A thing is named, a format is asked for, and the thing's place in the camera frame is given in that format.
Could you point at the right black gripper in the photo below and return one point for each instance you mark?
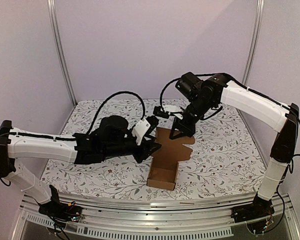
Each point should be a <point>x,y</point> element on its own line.
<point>183,125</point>

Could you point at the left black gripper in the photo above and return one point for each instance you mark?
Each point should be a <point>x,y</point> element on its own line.
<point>147,146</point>

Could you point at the brown cardboard box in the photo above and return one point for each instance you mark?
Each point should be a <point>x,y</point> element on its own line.
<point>164,167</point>

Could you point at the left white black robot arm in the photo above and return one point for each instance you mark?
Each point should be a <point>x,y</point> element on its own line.
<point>52,147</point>

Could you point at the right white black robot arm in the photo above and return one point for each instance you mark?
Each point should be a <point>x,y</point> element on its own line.
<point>222,88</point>

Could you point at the floral patterned table mat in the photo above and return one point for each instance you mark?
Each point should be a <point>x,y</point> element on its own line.
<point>224,160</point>

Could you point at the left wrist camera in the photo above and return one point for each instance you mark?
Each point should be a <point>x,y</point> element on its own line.
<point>143,127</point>

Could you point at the aluminium front rail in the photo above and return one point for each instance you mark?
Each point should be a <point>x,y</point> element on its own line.
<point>120,219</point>

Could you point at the right aluminium frame post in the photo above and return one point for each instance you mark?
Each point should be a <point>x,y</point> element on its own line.
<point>260,4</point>

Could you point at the aluminium frame post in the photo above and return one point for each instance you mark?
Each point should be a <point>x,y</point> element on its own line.
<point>51,6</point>
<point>260,4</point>

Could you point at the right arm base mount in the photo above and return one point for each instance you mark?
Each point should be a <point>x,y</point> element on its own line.
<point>257,209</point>

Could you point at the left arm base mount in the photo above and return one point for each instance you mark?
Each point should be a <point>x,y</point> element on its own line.
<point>66,212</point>

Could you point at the left aluminium frame post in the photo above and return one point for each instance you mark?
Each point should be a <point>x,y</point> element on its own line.
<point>51,6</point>

